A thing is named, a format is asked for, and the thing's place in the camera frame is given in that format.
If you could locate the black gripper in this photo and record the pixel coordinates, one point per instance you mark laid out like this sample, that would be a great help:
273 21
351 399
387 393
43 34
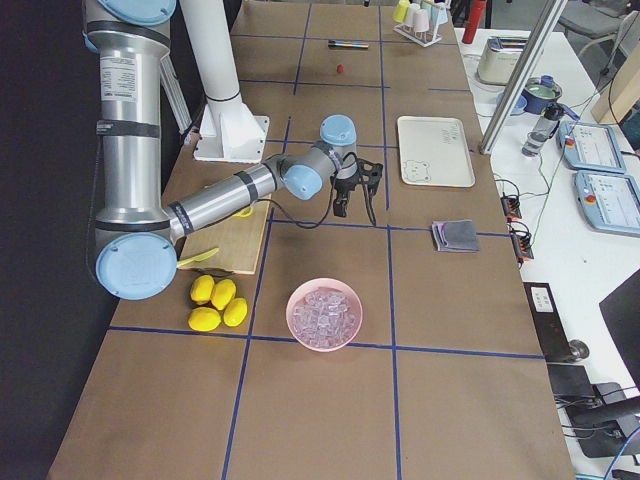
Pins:
347 184

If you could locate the steel muddler black tip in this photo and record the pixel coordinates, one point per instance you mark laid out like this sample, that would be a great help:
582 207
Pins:
347 45

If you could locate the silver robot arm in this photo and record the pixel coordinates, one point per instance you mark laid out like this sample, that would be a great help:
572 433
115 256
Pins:
135 233

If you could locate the pink bowl of ice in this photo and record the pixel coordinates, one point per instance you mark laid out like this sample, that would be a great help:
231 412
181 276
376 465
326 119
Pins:
324 314

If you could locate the white cup drying rack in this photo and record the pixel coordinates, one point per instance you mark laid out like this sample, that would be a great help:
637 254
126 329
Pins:
428 38

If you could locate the pink cup on rack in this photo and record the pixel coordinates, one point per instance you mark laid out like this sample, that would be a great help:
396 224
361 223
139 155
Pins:
417 19

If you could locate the yellow-green cup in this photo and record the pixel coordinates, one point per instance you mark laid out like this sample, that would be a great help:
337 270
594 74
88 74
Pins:
400 11

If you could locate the blue cup on rack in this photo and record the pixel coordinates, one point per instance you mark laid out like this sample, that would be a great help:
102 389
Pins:
437 10

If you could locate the lemon slices stack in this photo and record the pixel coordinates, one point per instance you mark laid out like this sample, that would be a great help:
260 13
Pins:
244 213

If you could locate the purple cloth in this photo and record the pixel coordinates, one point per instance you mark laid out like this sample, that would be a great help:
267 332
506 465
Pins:
439 240

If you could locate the bamboo cutting board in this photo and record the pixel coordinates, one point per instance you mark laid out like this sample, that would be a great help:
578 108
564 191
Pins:
239 242

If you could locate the cream bear serving tray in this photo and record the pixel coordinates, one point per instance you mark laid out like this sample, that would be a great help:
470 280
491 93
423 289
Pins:
433 152

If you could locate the yellow lemon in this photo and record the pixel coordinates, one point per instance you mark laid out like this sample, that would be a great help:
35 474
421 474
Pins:
235 312
204 319
223 293
201 289

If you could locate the yellow-green plastic knife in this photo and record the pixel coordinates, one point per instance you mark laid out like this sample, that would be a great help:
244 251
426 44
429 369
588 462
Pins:
193 261

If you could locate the black power strip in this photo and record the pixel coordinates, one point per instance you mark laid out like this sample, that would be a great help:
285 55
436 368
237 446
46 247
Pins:
511 207
521 238

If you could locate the white label card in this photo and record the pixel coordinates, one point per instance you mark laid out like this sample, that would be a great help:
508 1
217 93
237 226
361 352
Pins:
542 300

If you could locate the clear water bottle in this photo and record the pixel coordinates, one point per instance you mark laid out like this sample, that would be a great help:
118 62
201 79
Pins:
544 129

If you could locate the cream toaster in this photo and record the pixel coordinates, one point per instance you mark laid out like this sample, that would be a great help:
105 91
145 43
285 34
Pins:
499 57

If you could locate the dark blue lidded pot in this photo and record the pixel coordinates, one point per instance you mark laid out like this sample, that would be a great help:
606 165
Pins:
539 92

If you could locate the red bottle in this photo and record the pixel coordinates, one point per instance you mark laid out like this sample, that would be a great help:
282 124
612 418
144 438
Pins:
476 11

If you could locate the upper teach pendant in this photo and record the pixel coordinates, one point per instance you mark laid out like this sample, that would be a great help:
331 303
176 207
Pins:
587 146

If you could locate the teach pendant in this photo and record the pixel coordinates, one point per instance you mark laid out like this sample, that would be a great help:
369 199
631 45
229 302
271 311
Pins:
609 202
587 146

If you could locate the lower teach pendant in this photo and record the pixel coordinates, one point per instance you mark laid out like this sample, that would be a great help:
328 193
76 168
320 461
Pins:
609 202

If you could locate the black monitor corner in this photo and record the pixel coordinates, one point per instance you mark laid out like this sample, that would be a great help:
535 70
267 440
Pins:
620 311

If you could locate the grey office chair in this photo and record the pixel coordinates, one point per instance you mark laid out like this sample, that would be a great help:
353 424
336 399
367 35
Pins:
601 21

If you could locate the black monitor stand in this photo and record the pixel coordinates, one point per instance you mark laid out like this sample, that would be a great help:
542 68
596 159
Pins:
602 416

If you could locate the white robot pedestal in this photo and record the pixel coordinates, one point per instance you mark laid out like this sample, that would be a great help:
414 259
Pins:
229 131

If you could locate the aluminium frame post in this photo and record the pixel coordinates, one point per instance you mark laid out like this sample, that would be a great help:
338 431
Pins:
523 69

